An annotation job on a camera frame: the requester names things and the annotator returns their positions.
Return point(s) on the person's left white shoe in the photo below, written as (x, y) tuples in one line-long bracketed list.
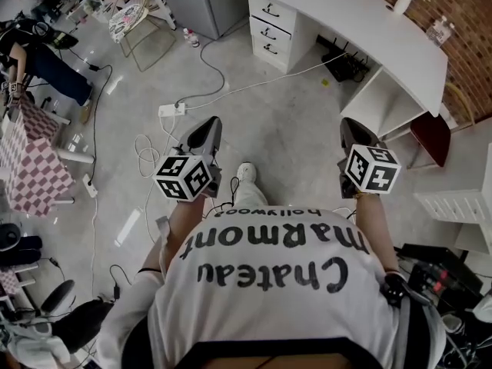
[(246, 171)]

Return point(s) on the white vase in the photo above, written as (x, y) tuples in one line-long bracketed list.
[(403, 3)]

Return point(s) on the person's right forearm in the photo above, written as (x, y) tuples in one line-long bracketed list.
[(374, 225)]

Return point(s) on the white shelf rack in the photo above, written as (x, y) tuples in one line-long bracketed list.
[(166, 12)]

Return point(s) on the pink checkered tablecloth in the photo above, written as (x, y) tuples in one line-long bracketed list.
[(30, 167)]

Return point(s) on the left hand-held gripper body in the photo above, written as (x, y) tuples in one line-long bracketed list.
[(180, 175)]

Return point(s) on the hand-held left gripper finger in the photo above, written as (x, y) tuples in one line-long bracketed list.
[(192, 138), (213, 140)]

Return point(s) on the person's white printed t-shirt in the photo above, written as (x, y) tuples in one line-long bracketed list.
[(269, 313)]

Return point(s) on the floral patterned cushion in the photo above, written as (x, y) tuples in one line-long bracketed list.
[(125, 21)]

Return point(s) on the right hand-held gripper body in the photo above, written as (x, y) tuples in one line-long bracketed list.
[(369, 171)]

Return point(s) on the white power strip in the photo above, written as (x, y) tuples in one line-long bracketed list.
[(90, 187), (169, 110)]

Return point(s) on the white desk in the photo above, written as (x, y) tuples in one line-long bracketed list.
[(365, 25)]

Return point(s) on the clear plastic bottle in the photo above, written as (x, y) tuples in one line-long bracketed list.
[(449, 31), (436, 33)]

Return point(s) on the black gear pile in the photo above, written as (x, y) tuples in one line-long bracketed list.
[(19, 244)]

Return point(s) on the black router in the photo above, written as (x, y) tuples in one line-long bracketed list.
[(346, 67)]

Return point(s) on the dark red gold-framed chair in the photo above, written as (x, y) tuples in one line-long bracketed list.
[(432, 137)]

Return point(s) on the black waist band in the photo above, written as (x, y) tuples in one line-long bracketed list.
[(269, 346)]

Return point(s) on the black shoulder harness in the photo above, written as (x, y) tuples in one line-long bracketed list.
[(396, 288)]

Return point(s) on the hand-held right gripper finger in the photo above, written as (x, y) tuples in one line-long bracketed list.
[(363, 135), (348, 137)]

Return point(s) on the yellow floor sticker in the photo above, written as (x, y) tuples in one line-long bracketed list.
[(326, 83)]

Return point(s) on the person's white trousers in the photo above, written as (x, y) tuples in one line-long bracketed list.
[(250, 192)]

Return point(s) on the black power adapter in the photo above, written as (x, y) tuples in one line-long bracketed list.
[(93, 68)]

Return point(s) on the black equipment case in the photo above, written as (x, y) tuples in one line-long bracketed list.
[(442, 267)]

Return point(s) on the white slatted cabinet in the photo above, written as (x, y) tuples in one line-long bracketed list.
[(453, 206)]

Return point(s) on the person's left forearm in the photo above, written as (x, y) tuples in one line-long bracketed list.
[(184, 221)]

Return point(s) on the grey office chair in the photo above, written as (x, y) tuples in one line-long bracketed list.
[(57, 296)]

